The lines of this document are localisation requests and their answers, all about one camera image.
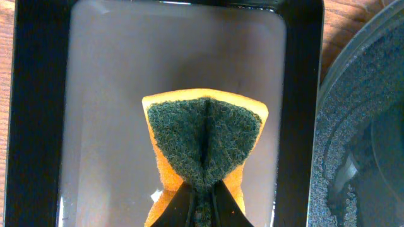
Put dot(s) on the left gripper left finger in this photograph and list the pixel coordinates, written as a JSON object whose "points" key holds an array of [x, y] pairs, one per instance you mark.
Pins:
{"points": [[180, 210]]}

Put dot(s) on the black rectangular tray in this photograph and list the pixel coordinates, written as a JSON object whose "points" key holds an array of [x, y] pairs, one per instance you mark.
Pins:
{"points": [[79, 149]]}

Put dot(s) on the black round tray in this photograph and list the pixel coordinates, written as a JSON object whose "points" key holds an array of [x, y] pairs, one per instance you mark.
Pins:
{"points": [[357, 160]]}

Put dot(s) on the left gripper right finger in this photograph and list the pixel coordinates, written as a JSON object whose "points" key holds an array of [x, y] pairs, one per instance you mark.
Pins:
{"points": [[224, 210]]}

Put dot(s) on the yellow green scrub sponge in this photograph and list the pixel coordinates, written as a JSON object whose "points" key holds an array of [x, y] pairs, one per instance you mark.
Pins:
{"points": [[201, 137]]}

